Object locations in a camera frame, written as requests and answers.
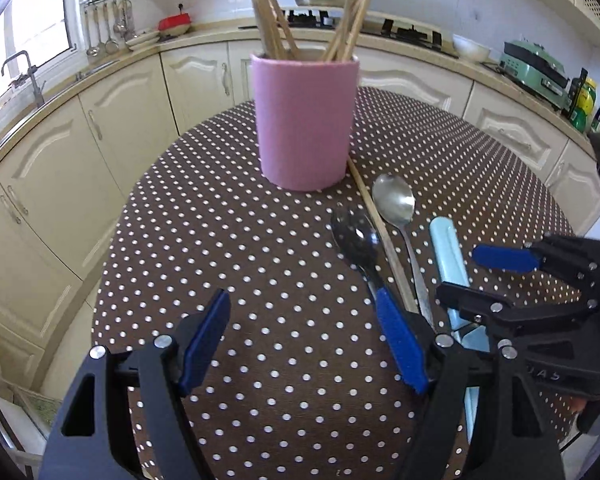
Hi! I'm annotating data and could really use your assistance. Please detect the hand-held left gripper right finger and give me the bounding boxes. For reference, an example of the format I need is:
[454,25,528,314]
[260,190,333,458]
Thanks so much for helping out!
[376,287,566,480]

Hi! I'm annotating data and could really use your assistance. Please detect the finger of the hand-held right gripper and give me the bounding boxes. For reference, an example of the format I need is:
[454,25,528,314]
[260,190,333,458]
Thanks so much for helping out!
[436,282,600,341]
[472,237,600,286]

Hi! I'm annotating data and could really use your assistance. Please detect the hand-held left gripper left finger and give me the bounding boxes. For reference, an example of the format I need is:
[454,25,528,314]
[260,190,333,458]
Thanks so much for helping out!
[39,288,232,480]

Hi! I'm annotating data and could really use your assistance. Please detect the light blue knife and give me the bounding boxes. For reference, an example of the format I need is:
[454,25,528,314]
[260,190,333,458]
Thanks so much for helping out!
[428,216,491,443]

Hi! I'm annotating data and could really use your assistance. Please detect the polished steel spoon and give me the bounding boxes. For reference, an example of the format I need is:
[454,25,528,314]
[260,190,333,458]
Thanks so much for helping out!
[330,205,388,301]

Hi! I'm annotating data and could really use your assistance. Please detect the wooden chopstick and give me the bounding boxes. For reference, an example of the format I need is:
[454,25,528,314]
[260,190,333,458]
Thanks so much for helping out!
[346,156,418,313]

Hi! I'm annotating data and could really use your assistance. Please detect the matte steel spoon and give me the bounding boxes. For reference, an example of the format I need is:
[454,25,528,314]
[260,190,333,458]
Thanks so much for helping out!
[371,174,437,331]

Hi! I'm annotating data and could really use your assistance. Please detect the pink cylindrical utensil cup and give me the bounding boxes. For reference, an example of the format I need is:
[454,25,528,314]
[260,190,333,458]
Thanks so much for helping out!
[250,52,362,192]

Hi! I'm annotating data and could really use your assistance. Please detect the bunch of chopsticks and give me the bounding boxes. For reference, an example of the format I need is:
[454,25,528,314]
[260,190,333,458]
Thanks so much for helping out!
[241,0,391,62]

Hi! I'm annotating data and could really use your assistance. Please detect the brown polka dot tablecloth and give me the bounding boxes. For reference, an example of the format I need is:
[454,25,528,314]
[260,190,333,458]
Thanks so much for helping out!
[91,86,600,480]

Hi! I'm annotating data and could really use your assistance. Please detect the green printed carton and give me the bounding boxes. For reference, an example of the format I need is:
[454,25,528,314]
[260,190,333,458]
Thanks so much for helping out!
[7,385,63,441]

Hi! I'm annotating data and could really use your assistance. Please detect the green countertop appliance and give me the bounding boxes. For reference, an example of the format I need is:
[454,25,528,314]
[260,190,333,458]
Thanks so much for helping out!
[497,40,571,108]

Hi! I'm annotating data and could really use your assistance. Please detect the white bowl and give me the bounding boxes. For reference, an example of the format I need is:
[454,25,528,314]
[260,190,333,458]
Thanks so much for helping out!
[452,34,493,62]

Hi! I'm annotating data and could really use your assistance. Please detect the cream kitchen cabinets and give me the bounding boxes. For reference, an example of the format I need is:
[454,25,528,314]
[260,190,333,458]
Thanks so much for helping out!
[0,40,600,396]

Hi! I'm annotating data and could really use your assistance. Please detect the black gas stove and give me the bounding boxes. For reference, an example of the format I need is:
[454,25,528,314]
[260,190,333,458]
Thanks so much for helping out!
[237,7,461,58]

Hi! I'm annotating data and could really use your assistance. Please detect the beige kitchen countertop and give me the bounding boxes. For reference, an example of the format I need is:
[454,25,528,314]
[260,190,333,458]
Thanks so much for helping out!
[0,20,600,181]

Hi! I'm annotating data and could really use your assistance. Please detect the stack of white plates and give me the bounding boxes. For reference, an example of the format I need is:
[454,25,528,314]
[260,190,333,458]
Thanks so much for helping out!
[125,30,162,52]

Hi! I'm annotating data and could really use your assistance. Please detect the metal sink faucet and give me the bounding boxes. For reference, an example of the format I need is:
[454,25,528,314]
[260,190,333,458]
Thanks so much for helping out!
[1,50,47,108]

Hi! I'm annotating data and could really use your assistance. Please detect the rack of hanging ladles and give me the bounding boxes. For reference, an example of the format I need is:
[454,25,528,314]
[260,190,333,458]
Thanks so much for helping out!
[80,0,146,58]

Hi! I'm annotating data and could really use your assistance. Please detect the red bowl on counter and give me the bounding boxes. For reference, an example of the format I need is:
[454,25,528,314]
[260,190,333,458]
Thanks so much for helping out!
[158,4,193,38]

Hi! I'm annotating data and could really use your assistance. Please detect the kitchen window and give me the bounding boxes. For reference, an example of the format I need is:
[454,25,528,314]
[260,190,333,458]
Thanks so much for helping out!
[0,0,78,121]

